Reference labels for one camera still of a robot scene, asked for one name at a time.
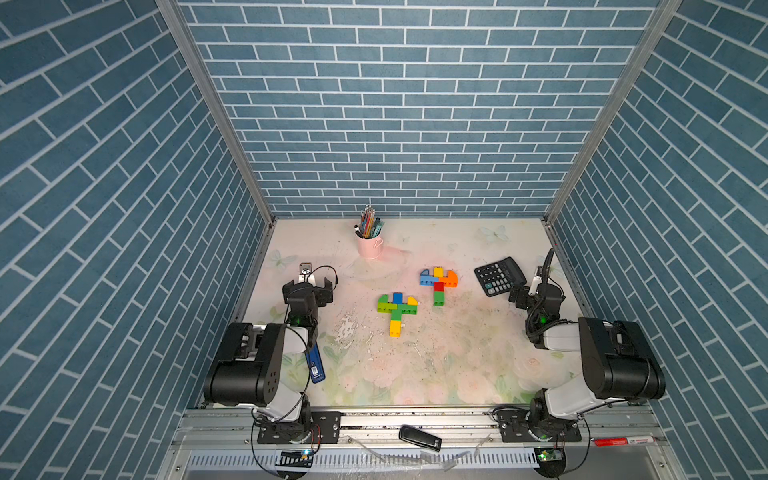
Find long lime lego brick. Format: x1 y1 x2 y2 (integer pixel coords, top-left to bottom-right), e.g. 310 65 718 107
377 303 418 315

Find long light blue lego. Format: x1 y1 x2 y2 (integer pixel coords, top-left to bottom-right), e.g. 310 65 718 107
419 275 440 286

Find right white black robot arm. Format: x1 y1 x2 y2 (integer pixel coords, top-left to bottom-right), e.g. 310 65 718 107
495 282 666 442

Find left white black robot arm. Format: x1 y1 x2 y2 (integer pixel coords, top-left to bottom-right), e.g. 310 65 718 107
203 279 341 445

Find black calculator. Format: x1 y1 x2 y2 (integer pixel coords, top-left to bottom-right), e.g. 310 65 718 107
474 257 526 297

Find blue black usb device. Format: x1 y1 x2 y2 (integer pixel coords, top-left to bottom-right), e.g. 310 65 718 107
305 344 326 384

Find pink pen cup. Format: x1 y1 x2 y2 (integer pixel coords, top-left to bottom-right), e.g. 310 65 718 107
356 235 384 260

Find red marker pen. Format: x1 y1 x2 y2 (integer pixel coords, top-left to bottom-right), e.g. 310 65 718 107
593 435 656 448

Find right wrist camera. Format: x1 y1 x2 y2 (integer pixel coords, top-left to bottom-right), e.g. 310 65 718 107
528 266 543 297

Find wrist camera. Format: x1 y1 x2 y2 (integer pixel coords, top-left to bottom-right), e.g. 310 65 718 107
528 266 543 297
298 262 314 285

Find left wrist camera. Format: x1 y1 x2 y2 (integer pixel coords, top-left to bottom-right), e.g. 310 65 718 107
298 262 314 285

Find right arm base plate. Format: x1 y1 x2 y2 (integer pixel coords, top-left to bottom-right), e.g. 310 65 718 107
490 407 582 443

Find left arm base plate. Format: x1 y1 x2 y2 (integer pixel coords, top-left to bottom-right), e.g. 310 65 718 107
254 409 341 445

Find black remote on rail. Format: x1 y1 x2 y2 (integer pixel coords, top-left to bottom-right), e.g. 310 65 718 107
398 425 442 452

